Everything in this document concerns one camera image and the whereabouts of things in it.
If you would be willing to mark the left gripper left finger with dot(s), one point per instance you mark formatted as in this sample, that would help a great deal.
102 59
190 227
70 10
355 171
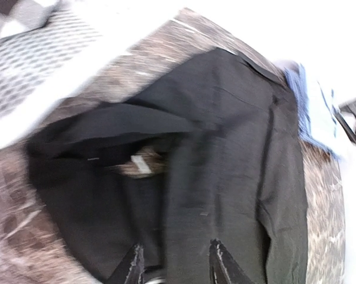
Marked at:
131 268

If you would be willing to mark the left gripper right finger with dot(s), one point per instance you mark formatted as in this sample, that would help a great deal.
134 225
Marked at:
223 267

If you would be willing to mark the black long sleeve shirt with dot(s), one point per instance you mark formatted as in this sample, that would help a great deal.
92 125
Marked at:
208 151

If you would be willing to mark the dark blue folded shirt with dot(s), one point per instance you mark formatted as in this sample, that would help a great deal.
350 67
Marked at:
302 100

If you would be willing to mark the grey plastic basket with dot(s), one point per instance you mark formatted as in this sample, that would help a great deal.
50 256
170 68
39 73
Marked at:
41 68

